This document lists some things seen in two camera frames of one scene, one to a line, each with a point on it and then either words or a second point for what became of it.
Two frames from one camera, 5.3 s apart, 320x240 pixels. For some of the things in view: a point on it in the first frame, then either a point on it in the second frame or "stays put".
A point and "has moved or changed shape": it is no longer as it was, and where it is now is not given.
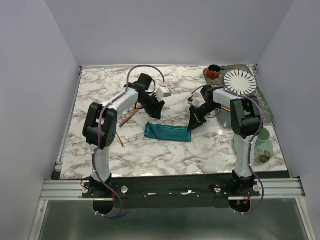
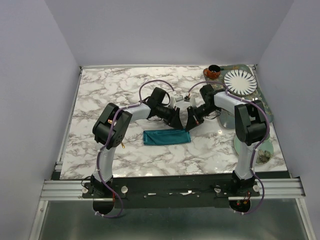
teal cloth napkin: [168, 132] has moved or changed shape
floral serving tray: [225, 115] stays put
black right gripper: [195, 120] stays put
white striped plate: [240, 81] stays put
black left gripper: [155, 112] -> [173, 119]
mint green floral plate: [263, 153] stays put
